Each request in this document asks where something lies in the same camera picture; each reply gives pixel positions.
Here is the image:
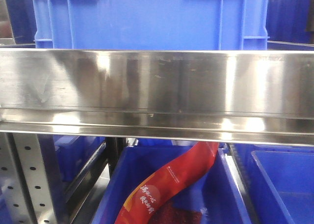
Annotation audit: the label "dark blue crate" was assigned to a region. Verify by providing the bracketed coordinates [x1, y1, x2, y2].
[5, 0, 36, 44]
[266, 0, 314, 44]

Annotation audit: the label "red printed packaging bag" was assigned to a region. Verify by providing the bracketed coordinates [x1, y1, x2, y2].
[115, 141, 219, 224]

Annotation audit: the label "dark blue crate upper left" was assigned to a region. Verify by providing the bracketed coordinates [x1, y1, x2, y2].
[5, 0, 36, 44]

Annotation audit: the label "perforated steel shelf upright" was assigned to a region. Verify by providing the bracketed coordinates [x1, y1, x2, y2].
[0, 133, 69, 224]

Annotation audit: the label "large blue crate on shelf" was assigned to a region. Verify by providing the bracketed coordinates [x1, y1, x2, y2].
[33, 0, 268, 51]

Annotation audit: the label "blue bin lower left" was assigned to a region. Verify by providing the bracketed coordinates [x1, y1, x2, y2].
[53, 135, 105, 182]

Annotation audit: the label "stainless steel shelf rail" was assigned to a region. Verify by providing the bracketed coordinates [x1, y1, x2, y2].
[0, 48, 314, 145]

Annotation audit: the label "dark blue crate upper right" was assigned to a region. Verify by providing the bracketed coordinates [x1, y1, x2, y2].
[266, 0, 314, 44]

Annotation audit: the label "blue bin lower right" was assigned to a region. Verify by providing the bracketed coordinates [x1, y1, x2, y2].
[247, 145, 314, 224]

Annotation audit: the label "blue bin lower middle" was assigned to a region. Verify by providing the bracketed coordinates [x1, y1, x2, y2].
[92, 145, 251, 224]

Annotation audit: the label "blue bin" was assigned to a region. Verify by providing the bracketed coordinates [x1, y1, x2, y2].
[92, 145, 251, 224]
[53, 135, 105, 182]
[247, 145, 314, 224]

